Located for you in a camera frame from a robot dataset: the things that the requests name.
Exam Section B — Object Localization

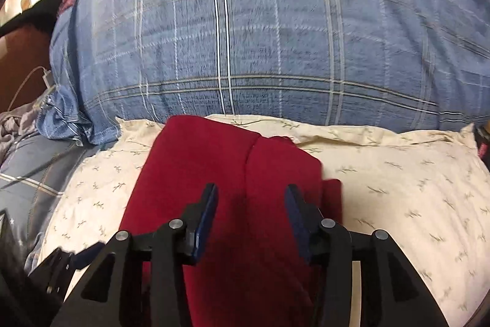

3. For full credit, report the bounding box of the blue plaid bed sheet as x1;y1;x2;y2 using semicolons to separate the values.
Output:
0;131;118;271

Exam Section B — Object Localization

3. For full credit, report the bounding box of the cream leaf-print pillow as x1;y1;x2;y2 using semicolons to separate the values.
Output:
25;114;490;327

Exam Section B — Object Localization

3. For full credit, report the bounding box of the grey crumpled cloth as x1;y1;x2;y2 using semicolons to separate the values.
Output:
0;100;51;160

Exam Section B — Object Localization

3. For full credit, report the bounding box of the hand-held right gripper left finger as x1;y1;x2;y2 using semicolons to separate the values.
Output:
50;182;220;327

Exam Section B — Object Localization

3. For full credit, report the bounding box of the red garment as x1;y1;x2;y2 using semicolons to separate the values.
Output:
119;115;344;327

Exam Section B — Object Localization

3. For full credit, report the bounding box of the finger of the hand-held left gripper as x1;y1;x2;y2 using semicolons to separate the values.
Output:
28;242;106;303

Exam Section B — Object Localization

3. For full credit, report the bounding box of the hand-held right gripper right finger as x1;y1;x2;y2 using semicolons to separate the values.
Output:
285;184;448;327

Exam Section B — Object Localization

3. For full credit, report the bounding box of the brown wooden headboard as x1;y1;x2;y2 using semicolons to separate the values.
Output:
0;24;57;114

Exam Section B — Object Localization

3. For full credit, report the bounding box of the black cloth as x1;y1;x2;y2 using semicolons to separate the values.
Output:
0;0;72;39

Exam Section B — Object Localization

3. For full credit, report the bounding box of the white charger cable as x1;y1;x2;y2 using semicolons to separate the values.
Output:
8;66;57;110

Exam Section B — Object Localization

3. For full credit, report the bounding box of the colourful patterned cloth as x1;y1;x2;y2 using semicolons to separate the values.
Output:
473;119;490;160

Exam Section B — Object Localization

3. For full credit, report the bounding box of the blue plaid pillow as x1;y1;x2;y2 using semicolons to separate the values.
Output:
36;0;490;148

